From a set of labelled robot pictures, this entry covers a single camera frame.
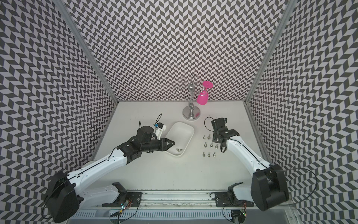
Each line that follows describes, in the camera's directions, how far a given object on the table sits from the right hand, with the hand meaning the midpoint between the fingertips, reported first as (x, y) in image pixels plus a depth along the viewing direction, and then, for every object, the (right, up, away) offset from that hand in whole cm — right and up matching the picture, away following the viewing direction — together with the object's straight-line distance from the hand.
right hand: (221, 139), depth 85 cm
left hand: (-29, -1, -9) cm, 31 cm away
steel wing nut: (-6, -1, +11) cm, 13 cm away
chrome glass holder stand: (-18, +16, +24) cm, 34 cm away
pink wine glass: (-11, +27, +8) cm, 30 cm away
